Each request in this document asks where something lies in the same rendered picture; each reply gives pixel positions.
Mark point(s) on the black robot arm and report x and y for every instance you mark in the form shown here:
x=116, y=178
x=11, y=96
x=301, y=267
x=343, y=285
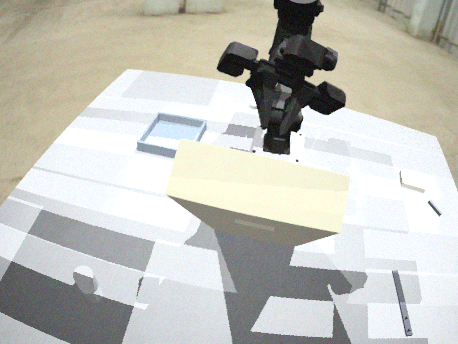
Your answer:
x=295, y=16

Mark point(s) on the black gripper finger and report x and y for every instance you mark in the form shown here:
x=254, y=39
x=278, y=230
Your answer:
x=295, y=103
x=262, y=84

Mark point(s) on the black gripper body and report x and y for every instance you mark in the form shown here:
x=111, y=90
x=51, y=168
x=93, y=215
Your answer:
x=237, y=56

